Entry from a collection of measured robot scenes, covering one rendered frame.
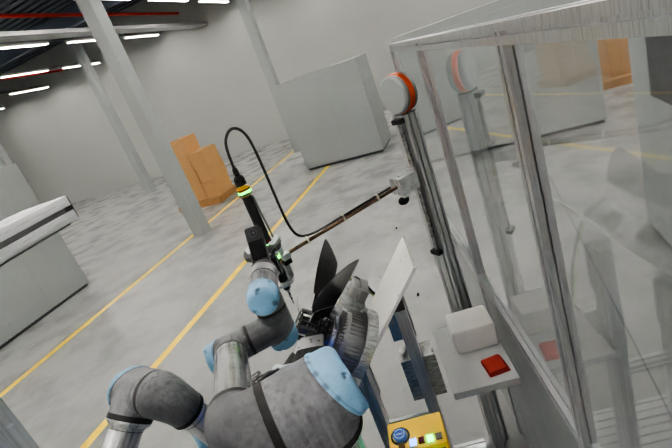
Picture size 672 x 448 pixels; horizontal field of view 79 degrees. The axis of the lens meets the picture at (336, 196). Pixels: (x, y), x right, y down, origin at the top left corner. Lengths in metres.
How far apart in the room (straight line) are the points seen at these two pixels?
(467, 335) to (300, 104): 7.50
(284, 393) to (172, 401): 0.58
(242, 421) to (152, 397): 0.57
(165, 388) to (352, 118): 7.68
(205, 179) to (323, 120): 3.00
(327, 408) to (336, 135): 8.19
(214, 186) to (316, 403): 9.03
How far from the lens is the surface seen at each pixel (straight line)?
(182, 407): 1.22
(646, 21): 0.51
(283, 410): 0.66
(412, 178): 1.67
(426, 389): 1.90
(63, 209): 0.87
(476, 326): 1.77
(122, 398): 1.30
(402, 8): 13.28
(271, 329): 1.04
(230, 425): 0.69
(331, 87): 8.53
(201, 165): 9.56
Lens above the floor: 2.09
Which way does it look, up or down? 18 degrees down
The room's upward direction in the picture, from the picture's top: 20 degrees counter-clockwise
